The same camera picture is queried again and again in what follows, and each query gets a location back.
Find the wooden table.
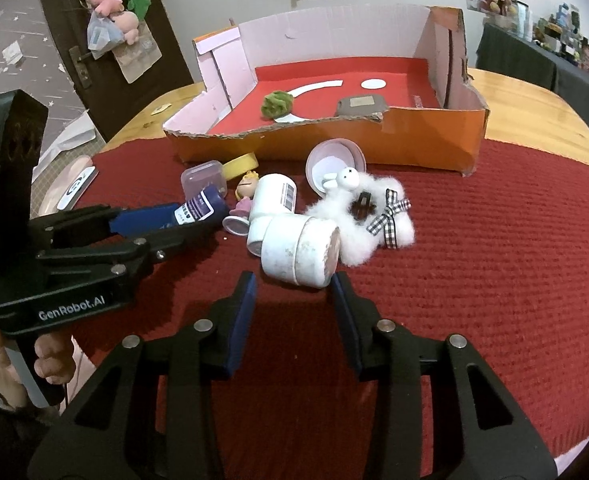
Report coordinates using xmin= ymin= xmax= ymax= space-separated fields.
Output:
xmin=102 ymin=67 xmax=589 ymax=176

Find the red table cloth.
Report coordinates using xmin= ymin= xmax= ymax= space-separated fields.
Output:
xmin=69 ymin=137 xmax=589 ymax=476

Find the dark covered side table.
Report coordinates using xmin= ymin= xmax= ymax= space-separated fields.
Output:
xmin=475 ymin=22 xmax=589 ymax=111

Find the white bottle with barcode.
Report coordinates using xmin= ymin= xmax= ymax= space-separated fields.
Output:
xmin=247 ymin=173 xmax=299 ymax=256

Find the person's left hand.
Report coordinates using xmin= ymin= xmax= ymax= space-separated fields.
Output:
xmin=0 ymin=322 xmax=78 ymax=386

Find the grey case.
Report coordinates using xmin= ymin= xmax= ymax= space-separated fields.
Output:
xmin=335 ymin=95 xmax=389 ymax=120

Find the brown paper bag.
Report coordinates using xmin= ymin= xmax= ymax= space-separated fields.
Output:
xmin=114 ymin=35 xmax=162 ymax=83

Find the yellow tape roll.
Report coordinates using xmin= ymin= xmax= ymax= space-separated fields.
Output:
xmin=223 ymin=152 xmax=260 ymax=178

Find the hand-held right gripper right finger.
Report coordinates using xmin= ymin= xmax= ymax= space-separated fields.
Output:
xmin=330 ymin=271 xmax=560 ymax=480

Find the clear plastic container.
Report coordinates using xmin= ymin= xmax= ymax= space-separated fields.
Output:
xmin=181 ymin=160 xmax=225 ymax=198

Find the orange cardboard box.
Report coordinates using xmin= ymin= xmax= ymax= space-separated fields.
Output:
xmin=163 ymin=4 xmax=490 ymax=177

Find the dark brown door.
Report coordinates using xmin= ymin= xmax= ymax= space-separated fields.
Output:
xmin=32 ymin=0 xmax=195 ymax=143

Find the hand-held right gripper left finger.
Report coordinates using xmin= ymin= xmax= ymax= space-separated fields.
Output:
xmin=27 ymin=270 xmax=258 ymax=480

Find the white jar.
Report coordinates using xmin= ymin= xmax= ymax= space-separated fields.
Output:
xmin=260 ymin=215 xmax=341 ymax=289

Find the clear plastic bag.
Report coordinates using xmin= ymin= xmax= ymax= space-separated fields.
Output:
xmin=87 ymin=12 xmax=125 ymax=51

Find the white fluffy plush toy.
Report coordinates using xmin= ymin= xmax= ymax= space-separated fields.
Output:
xmin=301 ymin=166 xmax=417 ymax=267

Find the pink round lid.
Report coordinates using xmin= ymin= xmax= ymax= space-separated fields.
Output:
xmin=305 ymin=137 xmax=366 ymax=198

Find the blue bottle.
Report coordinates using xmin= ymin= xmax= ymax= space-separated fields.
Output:
xmin=173 ymin=185 xmax=230 ymax=227

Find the white paper sheet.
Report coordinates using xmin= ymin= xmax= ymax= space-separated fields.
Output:
xmin=32 ymin=110 xmax=98 ymax=161

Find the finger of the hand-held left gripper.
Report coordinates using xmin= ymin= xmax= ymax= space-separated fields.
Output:
xmin=37 ymin=217 xmax=225 ymax=273
xmin=28 ymin=203 xmax=180 ymax=248

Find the pink slipper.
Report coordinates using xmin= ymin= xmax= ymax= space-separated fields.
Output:
xmin=39 ymin=155 xmax=99 ymax=216

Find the green fuzzy ball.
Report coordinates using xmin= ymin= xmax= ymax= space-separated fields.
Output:
xmin=260 ymin=90 xmax=295 ymax=121

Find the door handle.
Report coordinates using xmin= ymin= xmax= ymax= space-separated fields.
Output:
xmin=69 ymin=46 xmax=98 ymax=93

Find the row of small items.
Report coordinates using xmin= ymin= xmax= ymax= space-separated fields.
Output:
xmin=517 ymin=2 xmax=589 ymax=68

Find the pale pink plush toy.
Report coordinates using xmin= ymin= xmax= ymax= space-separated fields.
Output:
xmin=109 ymin=10 xmax=142 ymax=43

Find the green plush toy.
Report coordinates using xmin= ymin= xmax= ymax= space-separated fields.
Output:
xmin=124 ymin=0 xmax=151 ymax=21

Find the person's left forearm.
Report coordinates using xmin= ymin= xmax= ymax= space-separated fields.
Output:
xmin=0 ymin=355 xmax=65 ymax=480

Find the small doll figurine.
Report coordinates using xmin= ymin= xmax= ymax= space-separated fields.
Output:
xmin=223 ymin=172 xmax=260 ymax=237

